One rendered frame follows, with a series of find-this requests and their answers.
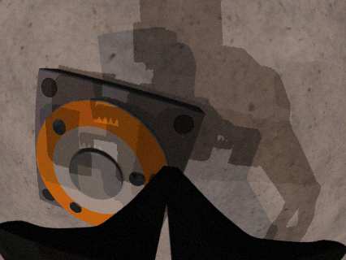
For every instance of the orange round plate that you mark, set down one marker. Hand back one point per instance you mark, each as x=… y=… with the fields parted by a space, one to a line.
x=107 y=126

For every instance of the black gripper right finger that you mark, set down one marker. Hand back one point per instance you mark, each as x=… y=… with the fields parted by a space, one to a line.
x=198 y=231

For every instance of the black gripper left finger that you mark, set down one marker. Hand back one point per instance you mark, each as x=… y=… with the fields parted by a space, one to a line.
x=131 y=234

